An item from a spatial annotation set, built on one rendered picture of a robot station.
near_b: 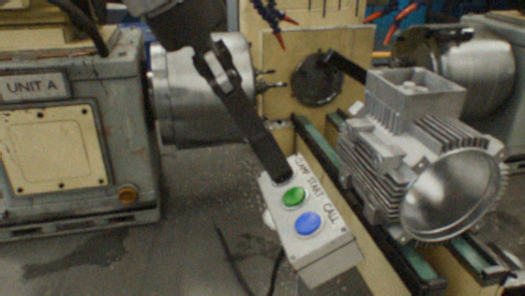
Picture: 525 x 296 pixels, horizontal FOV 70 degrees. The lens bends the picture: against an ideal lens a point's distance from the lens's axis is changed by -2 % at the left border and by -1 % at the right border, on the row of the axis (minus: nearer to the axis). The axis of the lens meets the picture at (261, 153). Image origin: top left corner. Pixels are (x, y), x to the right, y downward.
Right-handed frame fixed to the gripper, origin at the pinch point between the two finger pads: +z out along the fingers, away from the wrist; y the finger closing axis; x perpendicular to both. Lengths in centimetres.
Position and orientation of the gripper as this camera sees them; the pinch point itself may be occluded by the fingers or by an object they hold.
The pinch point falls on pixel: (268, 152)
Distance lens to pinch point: 46.9
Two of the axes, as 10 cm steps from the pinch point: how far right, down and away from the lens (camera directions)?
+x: -8.7, 5.0, 0.5
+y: -2.2, -4.7, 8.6
